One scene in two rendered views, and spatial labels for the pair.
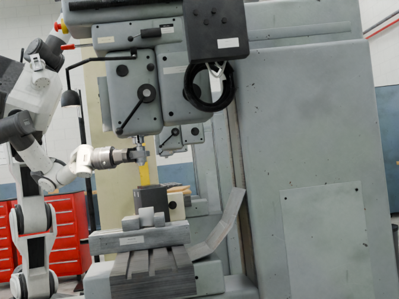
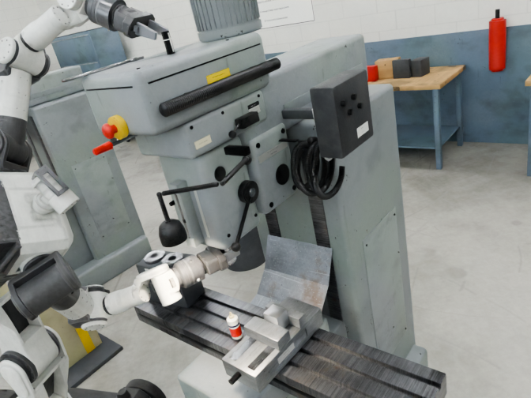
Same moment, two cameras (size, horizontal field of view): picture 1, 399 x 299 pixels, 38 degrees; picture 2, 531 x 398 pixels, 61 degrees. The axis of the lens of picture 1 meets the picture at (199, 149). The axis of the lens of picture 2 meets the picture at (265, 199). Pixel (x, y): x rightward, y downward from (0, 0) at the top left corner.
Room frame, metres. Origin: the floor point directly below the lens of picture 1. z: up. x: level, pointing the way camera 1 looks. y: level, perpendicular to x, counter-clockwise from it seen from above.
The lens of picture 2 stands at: (1.15, 0.96, 1.99)
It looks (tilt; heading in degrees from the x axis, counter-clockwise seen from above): 24 degrees down; 319
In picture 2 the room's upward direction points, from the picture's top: 13 degrees counter-clockwise
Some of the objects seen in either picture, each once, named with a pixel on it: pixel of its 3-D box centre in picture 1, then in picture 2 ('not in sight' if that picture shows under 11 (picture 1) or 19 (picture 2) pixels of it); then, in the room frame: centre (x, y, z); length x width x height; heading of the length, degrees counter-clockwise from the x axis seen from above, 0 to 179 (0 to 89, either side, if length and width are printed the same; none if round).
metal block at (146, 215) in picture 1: (146, 216); (276, 317); (2.10, 0.21, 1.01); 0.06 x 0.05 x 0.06; 3
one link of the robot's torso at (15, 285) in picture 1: (34, 284); not in sight; (2.89, 0.88, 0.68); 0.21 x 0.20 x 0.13; 27
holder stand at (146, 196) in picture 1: (151, 206); (170, 276); (2.69, 0.25, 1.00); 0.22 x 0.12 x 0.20; 15
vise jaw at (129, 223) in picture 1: (132, 222); (266, 332); (2.10, 0.27, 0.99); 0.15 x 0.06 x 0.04; 3
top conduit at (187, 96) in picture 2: (132, 1); (226, 84); (2.11, 0.18, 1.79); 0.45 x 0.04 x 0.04; 95
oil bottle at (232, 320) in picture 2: not in sight; (233, 324); (2.27, 0.28, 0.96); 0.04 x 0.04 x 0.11
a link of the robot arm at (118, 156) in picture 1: (117, 157); (204, 264); (2.27, 0.32, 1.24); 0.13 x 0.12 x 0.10; 167
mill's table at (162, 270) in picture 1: (151, 253); (261, 341); (2.21, 0.23, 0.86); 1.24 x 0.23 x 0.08; 5
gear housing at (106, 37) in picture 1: (138, 40); (202, 122); (2.26, 0.19, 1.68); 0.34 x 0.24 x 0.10; 95
